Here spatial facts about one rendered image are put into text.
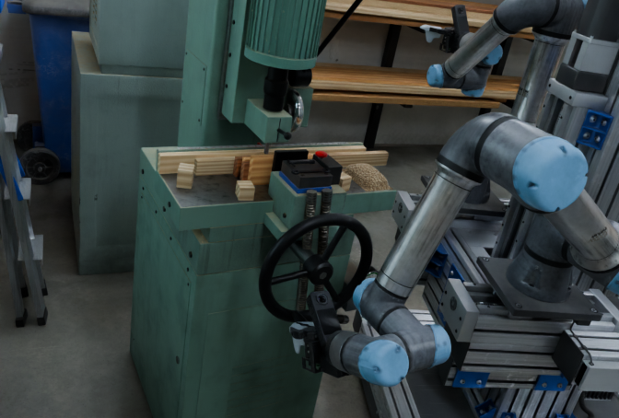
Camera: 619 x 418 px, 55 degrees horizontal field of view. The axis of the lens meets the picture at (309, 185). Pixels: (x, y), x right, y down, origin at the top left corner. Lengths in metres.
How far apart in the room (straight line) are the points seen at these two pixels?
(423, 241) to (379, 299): 0.15
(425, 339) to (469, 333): 0.37
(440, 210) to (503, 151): 0.18
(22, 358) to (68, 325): 0.21
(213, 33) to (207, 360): 0.85
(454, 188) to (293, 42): 0.52
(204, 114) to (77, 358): 1.06
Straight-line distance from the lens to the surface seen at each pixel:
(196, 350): 1.62
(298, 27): 1.39
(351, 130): 4.47
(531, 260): 1.50
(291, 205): 1.36
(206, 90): 1.65
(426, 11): 3.92
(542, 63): 1.89
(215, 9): 1.60
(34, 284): 2.37
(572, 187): 1.06
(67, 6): 3.13
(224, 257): 1.47
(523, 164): 1.02
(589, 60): 1.62
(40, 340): 2.41
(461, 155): 1.11
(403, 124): 4.68
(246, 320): 1.62
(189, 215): 1.37
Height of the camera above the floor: 1.54
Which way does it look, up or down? 25 degrees down
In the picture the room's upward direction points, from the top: 11 degrees clockwise
